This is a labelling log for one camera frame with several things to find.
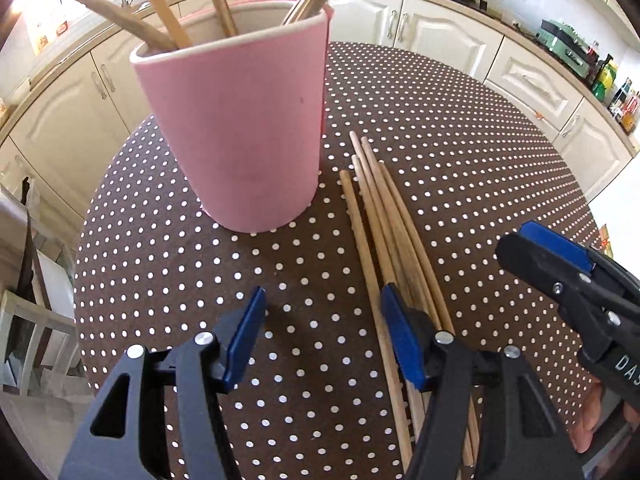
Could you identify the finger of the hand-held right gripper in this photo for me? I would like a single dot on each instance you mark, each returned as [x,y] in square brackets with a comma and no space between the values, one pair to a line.
[535,270]
[555,245]

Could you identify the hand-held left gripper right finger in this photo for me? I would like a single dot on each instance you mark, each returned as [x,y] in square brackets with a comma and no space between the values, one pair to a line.
[402,340]

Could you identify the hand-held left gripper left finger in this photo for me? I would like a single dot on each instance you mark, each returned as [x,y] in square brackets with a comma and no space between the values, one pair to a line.
[245,340]

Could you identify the pink cup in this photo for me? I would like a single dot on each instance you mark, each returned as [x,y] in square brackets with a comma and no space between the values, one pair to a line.
[240,135]

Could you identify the person's right hand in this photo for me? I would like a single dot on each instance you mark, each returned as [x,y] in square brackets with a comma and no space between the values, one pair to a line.
[592,412]

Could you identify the orange snack packet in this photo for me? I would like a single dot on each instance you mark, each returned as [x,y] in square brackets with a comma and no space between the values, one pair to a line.
[605,240]

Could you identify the brown polka dot tablecloth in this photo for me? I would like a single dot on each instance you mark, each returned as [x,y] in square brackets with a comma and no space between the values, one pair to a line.
[200,285]

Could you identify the dark sauce bottle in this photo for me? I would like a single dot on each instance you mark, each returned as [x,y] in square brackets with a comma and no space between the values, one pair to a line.
[621,96]

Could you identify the green and yellow bottle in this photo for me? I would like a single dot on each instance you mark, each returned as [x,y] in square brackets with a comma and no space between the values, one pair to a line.
[605,80]

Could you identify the green electric cooker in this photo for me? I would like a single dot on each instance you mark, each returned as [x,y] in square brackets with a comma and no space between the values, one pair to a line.
[565,47]

